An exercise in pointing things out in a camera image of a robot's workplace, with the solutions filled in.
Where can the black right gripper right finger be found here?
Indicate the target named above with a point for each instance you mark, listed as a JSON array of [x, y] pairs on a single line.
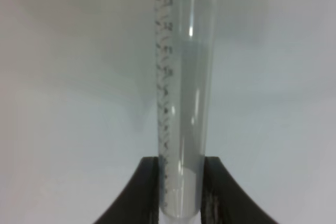
[[224, 201]]

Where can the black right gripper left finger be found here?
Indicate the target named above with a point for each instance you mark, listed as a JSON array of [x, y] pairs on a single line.
[[139, 200]]

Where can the teal-capped test tube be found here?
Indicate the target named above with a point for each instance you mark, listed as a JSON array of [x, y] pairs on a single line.
[[184, 38]]

